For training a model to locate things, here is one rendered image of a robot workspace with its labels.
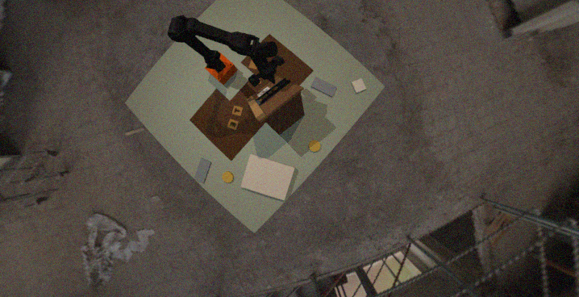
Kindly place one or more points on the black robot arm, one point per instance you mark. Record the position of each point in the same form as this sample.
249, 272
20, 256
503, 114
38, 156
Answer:
182, 29

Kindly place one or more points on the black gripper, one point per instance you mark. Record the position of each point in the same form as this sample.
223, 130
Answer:
254, 79

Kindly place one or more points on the yellow flat disc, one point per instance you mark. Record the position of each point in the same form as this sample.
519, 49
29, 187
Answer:
314, 146
228, 176

